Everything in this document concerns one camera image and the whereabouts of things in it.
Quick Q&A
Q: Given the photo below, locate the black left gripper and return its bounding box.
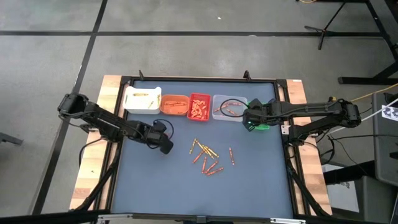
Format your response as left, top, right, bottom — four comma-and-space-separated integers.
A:
144, 126, 174, 155

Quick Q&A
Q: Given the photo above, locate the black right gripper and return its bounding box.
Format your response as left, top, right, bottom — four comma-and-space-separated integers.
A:
243, 105, 274, 132

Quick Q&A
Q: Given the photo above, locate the green plastic basket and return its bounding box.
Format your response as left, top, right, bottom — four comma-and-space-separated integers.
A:
247, 101, 271, 131

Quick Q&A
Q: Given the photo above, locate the clear plastic bin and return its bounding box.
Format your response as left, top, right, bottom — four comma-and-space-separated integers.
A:
211, 94, 249, 123

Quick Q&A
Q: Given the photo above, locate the orange plastic bin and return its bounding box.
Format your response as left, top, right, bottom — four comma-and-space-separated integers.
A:
159, 94, 190, 116

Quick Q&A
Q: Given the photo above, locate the white plastic bin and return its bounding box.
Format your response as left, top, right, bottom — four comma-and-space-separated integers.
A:
123, 86, 162, 115

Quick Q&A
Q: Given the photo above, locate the red plastic basket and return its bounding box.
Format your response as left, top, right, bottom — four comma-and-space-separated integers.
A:
187, 92, 212, 122

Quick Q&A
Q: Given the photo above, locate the wooden side board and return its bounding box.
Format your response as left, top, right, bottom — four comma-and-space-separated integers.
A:
68, 74, 123, 211
284, 78, 333, 215

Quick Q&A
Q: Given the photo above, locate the silver aluminium profile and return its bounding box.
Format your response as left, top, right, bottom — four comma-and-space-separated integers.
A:
269, 217, 307, 224
96, 213, 134, 223

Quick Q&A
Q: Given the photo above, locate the black tripod stand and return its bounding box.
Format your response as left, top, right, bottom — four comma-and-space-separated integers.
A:
303, 1, 348, 50

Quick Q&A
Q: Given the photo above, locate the black stand base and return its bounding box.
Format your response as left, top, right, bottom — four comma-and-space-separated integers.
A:
338, 60, 398, 86

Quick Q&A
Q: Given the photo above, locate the grey cabinet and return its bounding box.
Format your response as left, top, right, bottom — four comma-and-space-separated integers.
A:
372, 92, 398, 187

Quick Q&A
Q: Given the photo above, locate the white fiducial marker sheet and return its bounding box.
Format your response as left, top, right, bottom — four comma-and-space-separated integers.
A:
381, 105, 398, 122

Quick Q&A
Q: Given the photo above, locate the grey box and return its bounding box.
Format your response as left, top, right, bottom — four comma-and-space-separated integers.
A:
353, 175, 398, 224

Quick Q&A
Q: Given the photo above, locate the grey furniture leg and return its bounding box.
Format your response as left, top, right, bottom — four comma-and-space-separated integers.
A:
0, 131, 24, 146

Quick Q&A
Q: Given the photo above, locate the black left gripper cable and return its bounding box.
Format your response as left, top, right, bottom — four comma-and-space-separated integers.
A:
153, 118, 175, 141

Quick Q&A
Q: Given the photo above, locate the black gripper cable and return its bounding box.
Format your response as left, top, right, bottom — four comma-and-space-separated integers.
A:
153, 118, 175, 141
223, 98, 250, 119

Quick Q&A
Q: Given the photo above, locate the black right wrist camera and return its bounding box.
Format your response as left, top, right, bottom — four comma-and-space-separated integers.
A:
249, 98, 264, 110

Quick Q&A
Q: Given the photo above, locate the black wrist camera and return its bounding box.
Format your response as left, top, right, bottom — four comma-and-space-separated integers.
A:
152, 119, 169, 133
249, 98, 264, 110

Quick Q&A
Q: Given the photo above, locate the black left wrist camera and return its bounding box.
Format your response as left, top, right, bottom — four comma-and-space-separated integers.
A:
152, 119, 169, 133

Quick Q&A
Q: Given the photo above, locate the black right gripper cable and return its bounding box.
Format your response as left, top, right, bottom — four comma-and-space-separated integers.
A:
223, 98, 250, 119

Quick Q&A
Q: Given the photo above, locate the black table frame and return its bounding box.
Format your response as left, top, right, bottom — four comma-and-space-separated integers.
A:
71, 73, 332, 218

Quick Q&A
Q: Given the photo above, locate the white cable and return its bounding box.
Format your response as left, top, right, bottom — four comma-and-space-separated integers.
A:
328, 98, 398, 133

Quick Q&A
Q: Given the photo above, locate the yellow hanging cable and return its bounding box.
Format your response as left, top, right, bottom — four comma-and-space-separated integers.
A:
349, 82, 398, 103

